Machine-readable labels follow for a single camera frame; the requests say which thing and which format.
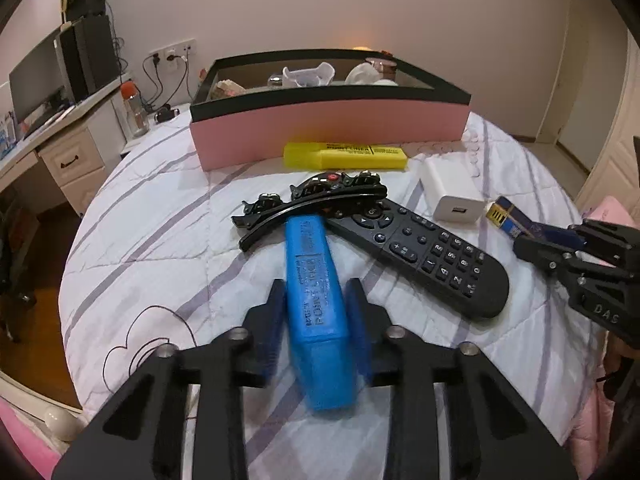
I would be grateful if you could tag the blue highlighter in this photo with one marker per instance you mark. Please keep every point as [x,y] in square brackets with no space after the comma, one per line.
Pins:
[317,320]

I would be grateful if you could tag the white charger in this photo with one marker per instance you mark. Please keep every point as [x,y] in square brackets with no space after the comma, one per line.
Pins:
[452,190]

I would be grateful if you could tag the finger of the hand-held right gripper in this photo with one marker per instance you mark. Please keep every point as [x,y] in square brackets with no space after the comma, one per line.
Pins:
[545,255]
[610,242]

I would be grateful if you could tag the white wardrobe door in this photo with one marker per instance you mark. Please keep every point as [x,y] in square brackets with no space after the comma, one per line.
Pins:
[615,160]

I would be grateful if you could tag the blue and gold packet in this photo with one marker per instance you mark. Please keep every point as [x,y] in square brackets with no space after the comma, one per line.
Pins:
[510,217]

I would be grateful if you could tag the heart-shaped white dish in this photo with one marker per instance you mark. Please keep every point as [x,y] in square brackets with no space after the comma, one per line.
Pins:
[307,76]

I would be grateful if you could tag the pink storage box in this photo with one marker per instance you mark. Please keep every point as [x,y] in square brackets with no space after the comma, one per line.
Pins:
[325,125]

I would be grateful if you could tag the yellow highlighter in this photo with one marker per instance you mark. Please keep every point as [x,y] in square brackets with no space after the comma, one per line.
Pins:
[345,156]

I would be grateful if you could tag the black computer tower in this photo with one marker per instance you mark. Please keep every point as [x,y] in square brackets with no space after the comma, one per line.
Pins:
[92,57]

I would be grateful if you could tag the black remote control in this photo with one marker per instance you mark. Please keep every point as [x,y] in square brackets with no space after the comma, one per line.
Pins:
[450,265]

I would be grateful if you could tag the black monitor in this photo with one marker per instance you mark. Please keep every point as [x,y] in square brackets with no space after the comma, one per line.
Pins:
[35,90]

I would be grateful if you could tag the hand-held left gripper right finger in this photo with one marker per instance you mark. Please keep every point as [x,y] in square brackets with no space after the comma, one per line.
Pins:
[359,332]

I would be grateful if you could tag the white desk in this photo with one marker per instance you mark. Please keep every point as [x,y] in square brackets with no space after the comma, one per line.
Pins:
[75,155]

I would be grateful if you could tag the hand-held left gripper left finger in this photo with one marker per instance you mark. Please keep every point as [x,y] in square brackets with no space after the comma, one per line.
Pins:
[272,332]

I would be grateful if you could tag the clear bottle with red cap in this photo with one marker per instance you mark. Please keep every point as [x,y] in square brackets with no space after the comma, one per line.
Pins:
[135,112]

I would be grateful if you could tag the small beige gadget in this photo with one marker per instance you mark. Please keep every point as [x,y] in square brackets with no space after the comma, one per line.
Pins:
[64,7]

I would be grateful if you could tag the rose gold jar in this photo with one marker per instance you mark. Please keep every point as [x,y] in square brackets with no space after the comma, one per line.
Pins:
[382,66]

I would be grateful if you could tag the wall power outlet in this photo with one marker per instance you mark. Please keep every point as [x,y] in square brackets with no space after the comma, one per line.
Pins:
[172,49]

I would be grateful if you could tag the blue and white box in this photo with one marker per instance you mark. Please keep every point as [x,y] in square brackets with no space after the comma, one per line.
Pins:
[6,132]

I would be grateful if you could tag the black hair clip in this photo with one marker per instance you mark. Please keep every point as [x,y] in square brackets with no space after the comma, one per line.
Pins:
[310,192]

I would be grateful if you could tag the clear plastic item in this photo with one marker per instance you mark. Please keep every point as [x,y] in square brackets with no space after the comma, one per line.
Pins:
[275,81]

